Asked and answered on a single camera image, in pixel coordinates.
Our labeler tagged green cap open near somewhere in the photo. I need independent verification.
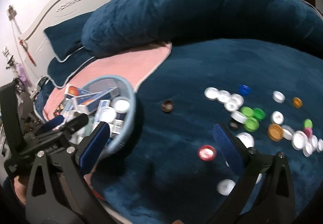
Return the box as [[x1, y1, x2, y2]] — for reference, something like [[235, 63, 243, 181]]
[[244, 117, 259, 132]]

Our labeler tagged white jar in basket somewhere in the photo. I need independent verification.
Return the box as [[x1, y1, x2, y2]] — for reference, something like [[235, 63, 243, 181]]
[[111, 98, 130, 121]]

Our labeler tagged blue rolled plush blanket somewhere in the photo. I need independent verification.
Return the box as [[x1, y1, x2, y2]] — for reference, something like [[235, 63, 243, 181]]
[[81, 0, 322, 57]]

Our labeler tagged blue pillow white piping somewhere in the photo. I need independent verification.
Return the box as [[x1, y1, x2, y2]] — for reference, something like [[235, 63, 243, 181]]
[[44, 12, 92, 63]]

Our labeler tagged small white cap cluster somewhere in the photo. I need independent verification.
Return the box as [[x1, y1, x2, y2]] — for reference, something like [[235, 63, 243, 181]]
[[303, 135, 322, 157]]

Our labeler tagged small orange cap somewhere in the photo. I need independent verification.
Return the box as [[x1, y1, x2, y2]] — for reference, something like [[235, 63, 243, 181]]
[[292, 97, 303, 109]]

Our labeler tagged pink small cap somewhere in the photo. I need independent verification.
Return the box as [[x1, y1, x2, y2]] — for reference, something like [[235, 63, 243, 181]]
[[303, 127, 313, 138]]

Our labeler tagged brown bottle cap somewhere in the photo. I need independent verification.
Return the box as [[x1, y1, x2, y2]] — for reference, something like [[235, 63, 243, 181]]
[[161, 100, 174, 114]]

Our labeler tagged white cap printed top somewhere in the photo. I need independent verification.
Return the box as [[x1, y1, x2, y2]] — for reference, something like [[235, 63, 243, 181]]
[[217, 179, 235, 196]]

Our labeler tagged blue mesh basket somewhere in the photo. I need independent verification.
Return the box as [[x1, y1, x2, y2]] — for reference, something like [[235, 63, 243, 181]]
[[83, 75, 136, 160]]

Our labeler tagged white carved headboard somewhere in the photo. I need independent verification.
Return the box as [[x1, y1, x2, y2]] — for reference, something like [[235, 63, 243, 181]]
[[19, 0, 127, 63]]

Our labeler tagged green cap open far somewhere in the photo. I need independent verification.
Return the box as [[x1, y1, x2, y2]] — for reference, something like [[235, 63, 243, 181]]
[[253, 107, 266, 121]]

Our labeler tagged white cap far left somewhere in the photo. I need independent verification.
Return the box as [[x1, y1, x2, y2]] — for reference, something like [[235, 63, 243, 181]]
[[204, 87, 219, 101]]

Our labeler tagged blue bottle cap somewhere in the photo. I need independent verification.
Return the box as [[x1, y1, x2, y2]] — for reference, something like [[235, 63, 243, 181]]
[[239, 84, 251, 96]]

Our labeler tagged green cap solid top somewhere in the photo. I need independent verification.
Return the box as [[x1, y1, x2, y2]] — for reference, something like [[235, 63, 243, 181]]
[[240, 106, 254, 117]]

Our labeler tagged clear silver rimmed lid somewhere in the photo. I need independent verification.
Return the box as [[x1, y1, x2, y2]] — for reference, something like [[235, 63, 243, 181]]
[[281, 124, 295, 141]]

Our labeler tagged pink bed sheet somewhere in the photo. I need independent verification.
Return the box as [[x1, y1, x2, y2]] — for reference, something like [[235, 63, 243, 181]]
[[42, 41, 173, 122]]

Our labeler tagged large white cap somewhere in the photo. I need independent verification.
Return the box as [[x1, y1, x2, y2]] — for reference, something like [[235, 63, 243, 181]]
[[291, 130, 308, 151], [236, 132, 255, 148]]

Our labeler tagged red pink cap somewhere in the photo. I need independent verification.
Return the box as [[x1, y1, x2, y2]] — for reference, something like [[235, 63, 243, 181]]
[[198, 145, 217, 161]]

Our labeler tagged blue plush bed cover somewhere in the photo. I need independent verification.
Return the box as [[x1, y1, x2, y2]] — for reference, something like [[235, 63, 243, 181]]
[[91, 39, 322, 223]]

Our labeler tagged blue orange medicine box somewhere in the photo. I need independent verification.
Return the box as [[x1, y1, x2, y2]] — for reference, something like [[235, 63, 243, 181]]
[[72, 87, 119, 115]]

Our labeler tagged white cap centre right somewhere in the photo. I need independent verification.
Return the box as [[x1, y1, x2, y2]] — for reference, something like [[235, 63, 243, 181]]
[[271, 111, 284, 125]]

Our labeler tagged large orange cap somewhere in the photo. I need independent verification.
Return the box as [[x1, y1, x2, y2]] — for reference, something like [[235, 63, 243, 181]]
[[267, 123, 284, 141]]

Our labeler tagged green cap open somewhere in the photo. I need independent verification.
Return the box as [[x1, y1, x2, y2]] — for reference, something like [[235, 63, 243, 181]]
[[244, 117, 259, 132], [253, 107, 266, 121]]

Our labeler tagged light green small cap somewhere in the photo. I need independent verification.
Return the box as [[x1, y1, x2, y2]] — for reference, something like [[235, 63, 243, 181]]
[[303, 118, 313, 129]]

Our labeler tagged white cap lone top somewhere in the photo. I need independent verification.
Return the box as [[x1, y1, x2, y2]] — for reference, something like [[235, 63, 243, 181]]
[[273, 90, 285, 104]]

